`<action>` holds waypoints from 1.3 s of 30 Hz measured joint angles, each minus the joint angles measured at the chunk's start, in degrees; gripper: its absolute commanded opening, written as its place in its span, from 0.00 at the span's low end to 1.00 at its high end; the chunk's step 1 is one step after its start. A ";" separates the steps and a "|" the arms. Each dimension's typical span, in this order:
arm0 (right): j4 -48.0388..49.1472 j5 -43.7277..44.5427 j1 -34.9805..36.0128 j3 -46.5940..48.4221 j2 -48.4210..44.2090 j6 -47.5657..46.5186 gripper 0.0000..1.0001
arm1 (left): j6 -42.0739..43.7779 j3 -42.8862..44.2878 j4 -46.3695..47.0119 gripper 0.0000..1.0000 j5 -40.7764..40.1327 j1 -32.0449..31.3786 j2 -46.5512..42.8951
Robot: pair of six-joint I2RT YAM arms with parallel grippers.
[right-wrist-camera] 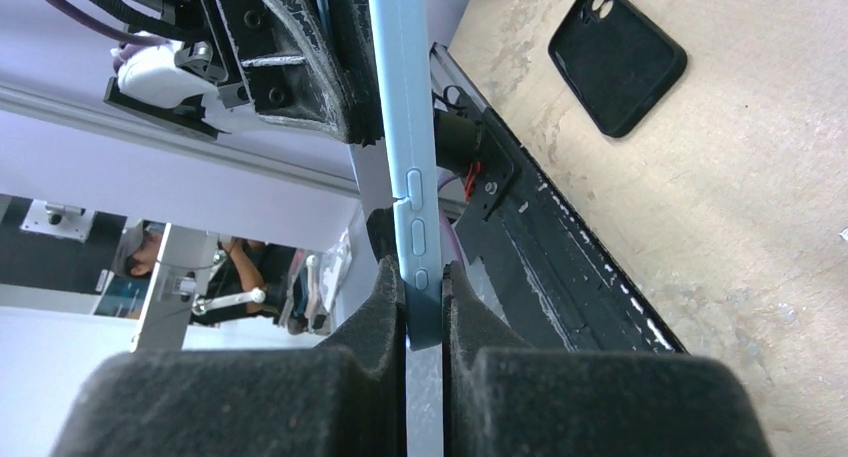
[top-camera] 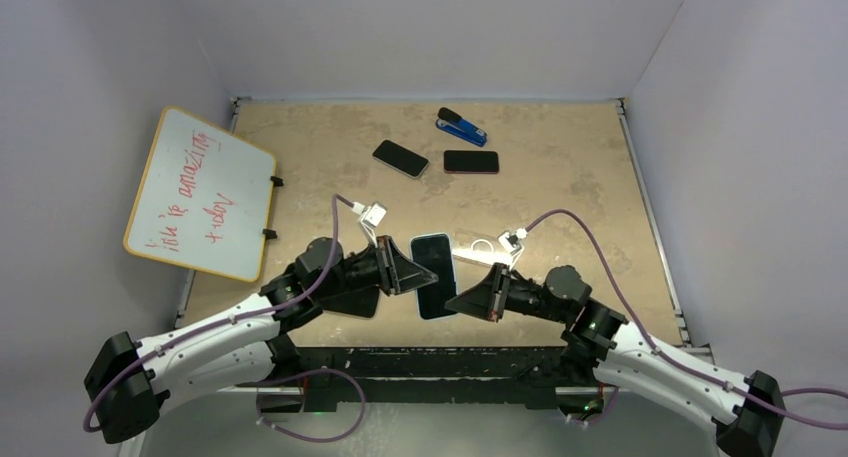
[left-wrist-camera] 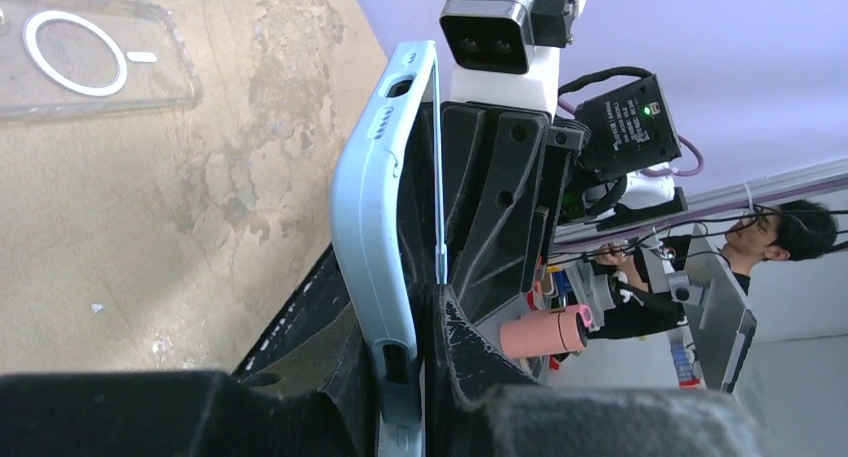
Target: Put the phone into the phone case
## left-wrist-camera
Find clear magsafe phone case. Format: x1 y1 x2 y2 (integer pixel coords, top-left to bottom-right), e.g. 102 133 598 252
1 0 203 121

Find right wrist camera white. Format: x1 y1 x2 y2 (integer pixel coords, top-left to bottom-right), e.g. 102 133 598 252
439 0 587 116

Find pink cylinder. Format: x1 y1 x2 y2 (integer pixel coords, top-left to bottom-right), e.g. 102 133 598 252
499 304 593 359

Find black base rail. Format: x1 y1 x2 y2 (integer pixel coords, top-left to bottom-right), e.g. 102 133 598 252
231 245 350 380

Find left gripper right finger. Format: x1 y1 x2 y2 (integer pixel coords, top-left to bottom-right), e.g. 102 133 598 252
423 285 769 456

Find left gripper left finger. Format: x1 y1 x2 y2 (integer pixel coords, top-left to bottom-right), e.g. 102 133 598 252
1 308 378 456

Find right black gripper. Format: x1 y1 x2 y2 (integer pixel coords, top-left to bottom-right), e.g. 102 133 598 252
441 102 590 322

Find light blue phone case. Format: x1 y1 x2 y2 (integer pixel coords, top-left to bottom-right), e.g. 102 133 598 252
329 40 441 456

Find person in background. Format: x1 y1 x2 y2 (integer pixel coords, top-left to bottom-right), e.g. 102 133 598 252
588 199 838 340

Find black phone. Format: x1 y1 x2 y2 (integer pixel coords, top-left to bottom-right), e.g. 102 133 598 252
400 102 442 290

